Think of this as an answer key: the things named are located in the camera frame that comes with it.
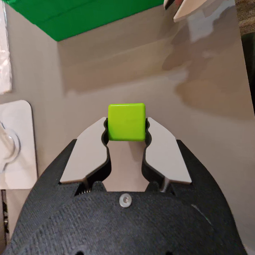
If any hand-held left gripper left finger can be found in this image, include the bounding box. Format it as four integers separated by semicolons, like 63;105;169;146
59;117;112;189

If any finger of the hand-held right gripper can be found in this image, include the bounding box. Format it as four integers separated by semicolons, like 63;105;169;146
173;0;235;23
163;0;184;11

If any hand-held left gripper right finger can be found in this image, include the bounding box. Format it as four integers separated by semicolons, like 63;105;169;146
141;117;192;192

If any lime green cube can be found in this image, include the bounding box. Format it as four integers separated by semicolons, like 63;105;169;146
108;103;146;142

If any green plastic bin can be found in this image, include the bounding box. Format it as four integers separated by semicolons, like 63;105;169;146
0;0;166;42

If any document stand with white base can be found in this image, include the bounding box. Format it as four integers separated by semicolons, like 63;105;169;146
0;100;38;190

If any person's dark clothed body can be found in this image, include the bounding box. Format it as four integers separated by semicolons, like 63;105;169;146
241;33;255;118

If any laminated paper sheet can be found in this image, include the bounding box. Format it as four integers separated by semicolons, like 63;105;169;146
0;0;13;95

